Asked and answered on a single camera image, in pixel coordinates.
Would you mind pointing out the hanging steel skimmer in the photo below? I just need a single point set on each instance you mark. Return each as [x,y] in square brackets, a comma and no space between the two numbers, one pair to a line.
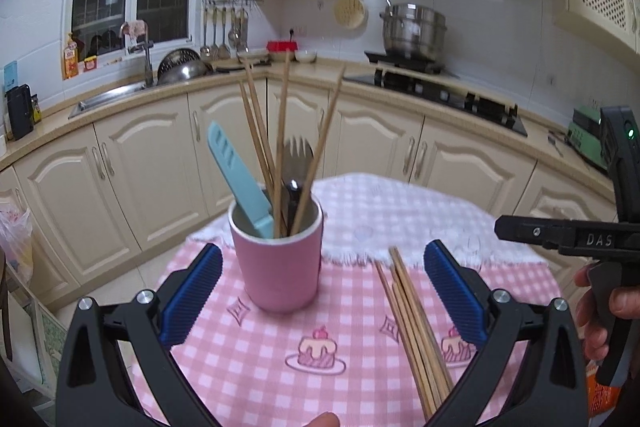
[239,32]

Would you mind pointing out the steel colander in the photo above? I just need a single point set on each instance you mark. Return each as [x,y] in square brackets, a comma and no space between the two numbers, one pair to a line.
[175,57]

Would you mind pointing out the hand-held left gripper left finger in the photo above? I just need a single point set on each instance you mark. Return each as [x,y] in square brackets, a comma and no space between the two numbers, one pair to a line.
[192,297]

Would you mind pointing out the pink checked tablecloth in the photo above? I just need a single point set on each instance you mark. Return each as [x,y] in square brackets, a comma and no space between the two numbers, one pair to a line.
[280,347]

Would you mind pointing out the metal fork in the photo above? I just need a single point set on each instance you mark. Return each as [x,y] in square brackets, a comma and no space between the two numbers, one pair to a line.
[297,157]

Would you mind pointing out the light blue box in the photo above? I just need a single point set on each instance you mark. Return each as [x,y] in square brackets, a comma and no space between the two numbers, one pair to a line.
[11,74]

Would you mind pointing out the orange bottle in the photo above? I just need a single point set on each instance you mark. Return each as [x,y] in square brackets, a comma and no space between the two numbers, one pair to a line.
[71,59]

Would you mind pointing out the white storage rack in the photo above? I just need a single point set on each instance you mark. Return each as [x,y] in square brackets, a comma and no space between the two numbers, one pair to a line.
[45,342]

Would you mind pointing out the pink rag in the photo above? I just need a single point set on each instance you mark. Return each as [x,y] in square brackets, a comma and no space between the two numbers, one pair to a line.
[134,28]

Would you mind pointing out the steel sink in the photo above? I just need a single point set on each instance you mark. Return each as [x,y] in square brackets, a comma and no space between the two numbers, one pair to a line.
[107,99]

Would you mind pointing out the black kettle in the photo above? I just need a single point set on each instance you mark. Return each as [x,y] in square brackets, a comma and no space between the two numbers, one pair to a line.
[20,112]

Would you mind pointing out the cream base cabinets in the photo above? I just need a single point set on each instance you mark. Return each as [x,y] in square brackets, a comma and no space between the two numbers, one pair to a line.
[150,157]

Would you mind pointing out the steel steamer pot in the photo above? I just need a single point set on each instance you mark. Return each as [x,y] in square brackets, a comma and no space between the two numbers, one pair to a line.
[412,32]

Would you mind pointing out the light blue sheathed knife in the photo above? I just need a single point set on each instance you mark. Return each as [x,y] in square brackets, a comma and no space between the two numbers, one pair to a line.
[235,177]

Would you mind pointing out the beige kitchen countertop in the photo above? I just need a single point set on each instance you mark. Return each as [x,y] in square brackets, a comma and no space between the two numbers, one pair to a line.
[320,69]

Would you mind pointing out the clear plastic bag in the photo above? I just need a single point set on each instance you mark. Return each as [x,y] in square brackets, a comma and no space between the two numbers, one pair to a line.
[15,242]

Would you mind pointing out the stack of white bowls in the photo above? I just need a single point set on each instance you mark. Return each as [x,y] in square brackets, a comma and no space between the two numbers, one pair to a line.
[252,55]

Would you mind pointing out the green electric cooker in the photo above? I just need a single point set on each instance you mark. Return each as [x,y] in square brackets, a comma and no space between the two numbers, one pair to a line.
[587,137]

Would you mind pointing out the small red jar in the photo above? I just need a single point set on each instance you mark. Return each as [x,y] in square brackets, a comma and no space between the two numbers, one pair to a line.
[90,63]

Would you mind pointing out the person's left hand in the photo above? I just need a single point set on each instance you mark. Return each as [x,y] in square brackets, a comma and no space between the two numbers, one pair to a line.
[317,421]

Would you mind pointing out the black induction cooker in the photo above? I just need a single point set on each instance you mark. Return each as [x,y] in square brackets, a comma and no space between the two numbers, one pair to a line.
[400,62]

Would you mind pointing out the black gas stove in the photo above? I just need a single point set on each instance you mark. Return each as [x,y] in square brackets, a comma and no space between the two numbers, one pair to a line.
[440,97]

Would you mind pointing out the white bowl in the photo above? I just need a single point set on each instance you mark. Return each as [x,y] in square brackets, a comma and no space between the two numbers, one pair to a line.
[305,56]

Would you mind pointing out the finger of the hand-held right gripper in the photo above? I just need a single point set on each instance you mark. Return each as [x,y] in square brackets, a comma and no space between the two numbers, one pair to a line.
[530,232]

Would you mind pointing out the red container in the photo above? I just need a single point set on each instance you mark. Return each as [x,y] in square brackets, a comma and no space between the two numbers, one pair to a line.
[282,49]

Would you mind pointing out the round cream trivet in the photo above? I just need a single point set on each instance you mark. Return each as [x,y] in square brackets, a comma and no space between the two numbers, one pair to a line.
[349,11]

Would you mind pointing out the orange packet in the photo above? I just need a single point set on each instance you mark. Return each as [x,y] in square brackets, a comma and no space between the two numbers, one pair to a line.
[600,399]

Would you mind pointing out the pile of wooden chopsticks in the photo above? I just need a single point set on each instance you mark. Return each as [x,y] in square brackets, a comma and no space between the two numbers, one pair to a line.
[415,332]

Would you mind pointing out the small metal spoon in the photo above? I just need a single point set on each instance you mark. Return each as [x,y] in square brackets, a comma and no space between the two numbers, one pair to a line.
[555,144]

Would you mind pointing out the steel wok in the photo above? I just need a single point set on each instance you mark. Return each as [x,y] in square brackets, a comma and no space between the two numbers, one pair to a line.
[187,72]

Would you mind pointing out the hanging steel spatula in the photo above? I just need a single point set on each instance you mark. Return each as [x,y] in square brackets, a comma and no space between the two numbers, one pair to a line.
[224,42]

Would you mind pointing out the white wall socket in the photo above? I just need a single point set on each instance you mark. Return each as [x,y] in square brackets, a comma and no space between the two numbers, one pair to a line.
[298,30]

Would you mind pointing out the pink cup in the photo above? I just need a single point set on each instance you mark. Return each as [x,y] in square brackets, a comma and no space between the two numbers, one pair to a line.
[275,272]

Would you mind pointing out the steel faucet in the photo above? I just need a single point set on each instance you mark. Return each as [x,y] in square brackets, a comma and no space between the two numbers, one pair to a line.
[147,67]

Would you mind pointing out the person's right hand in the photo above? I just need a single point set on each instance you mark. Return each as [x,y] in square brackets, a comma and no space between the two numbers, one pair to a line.
[590,317]

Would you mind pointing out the pink checkered tablecloth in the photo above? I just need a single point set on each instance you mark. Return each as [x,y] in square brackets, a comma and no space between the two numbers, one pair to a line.
[390,217]

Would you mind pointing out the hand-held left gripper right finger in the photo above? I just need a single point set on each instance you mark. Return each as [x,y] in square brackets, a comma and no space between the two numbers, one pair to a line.
[455,297]

